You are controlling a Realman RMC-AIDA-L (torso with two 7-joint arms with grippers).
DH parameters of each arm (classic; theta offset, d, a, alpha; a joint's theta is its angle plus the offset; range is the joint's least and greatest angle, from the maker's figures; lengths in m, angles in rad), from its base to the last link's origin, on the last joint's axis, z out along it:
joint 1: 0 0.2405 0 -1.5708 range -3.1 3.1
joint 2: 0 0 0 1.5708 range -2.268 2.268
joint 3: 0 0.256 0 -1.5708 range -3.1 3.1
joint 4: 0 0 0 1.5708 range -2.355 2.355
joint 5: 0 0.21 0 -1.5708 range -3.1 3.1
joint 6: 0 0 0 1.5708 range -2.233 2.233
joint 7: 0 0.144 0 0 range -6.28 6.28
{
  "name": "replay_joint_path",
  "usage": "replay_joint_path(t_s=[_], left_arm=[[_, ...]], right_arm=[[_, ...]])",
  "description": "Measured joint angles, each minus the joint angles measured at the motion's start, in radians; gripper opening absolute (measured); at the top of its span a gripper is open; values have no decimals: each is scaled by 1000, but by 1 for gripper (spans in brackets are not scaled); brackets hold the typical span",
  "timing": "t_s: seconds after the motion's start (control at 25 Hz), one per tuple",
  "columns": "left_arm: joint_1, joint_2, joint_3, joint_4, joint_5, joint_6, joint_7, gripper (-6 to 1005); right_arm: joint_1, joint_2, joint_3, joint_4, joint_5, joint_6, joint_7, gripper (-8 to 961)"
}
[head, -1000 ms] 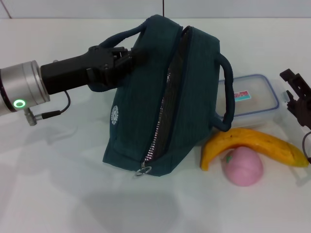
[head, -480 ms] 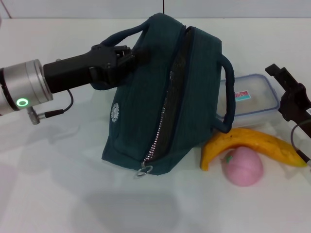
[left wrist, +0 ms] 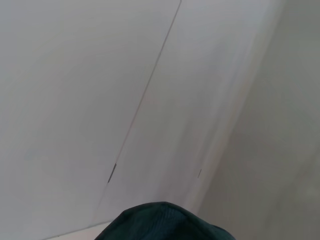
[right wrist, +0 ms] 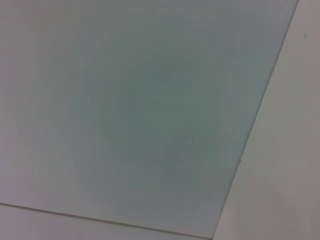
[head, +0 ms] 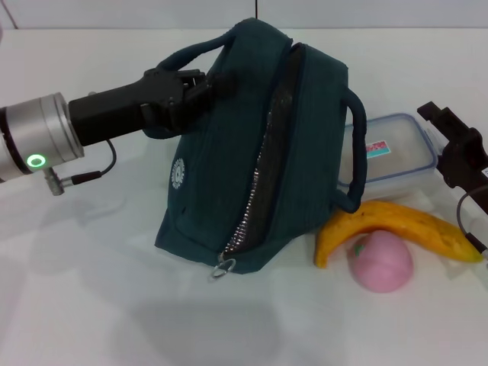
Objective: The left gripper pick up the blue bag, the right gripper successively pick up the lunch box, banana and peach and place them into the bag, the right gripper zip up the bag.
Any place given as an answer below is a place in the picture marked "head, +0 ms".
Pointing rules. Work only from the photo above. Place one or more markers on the clear food container blue lid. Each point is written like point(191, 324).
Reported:
point(396, 167)

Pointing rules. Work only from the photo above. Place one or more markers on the yellow banana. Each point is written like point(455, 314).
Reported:
point(419, 225)

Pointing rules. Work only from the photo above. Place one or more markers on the dark blue insulated lunch bag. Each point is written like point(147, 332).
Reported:
point(213, 160)

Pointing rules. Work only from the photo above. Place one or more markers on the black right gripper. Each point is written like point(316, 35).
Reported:
point(465, 160)

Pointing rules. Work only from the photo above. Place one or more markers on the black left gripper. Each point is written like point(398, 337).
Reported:
point(122, 106)

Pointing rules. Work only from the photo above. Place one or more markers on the pink toy peach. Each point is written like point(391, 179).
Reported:
point(381, 263)

